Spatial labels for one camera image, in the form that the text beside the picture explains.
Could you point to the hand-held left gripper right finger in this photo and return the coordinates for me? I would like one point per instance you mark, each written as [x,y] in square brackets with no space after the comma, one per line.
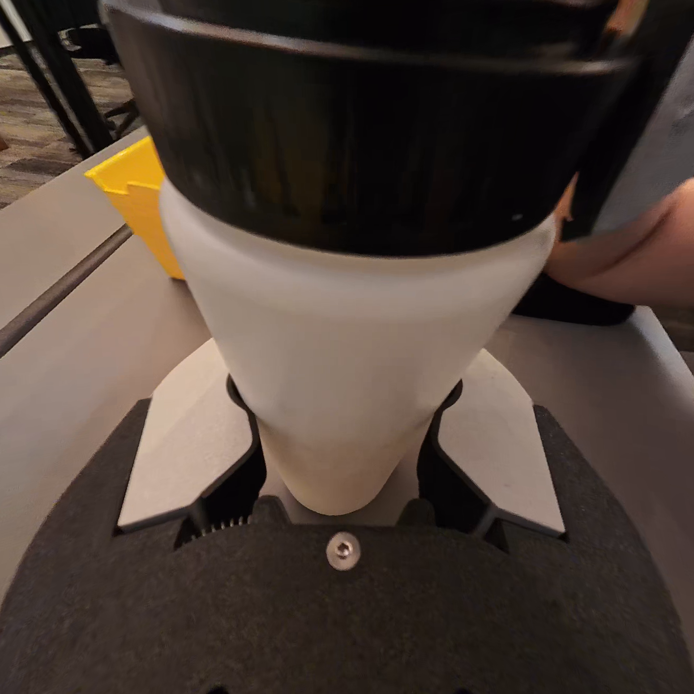
[499,450]

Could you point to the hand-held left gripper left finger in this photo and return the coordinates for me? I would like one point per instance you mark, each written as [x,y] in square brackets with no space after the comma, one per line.
[184,450]

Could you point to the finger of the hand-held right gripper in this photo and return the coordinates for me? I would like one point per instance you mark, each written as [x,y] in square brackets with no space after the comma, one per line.
[650,152]

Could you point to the white plastic bottle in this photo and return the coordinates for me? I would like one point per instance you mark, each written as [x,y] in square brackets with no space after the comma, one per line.
[347,352]

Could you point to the yellow plastic bin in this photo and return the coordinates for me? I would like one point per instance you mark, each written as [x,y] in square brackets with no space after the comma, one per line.
[141,217]

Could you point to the black bottle lid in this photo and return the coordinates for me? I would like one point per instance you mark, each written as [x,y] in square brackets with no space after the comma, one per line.
[352,152]

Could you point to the person's right forearm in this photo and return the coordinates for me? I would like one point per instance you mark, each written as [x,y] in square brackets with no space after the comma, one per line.
[640,260]

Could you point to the black office chair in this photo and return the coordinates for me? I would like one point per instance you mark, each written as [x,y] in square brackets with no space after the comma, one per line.
[87,42]

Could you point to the black metal frame leg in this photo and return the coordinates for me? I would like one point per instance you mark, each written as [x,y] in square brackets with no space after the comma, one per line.
[70,81]

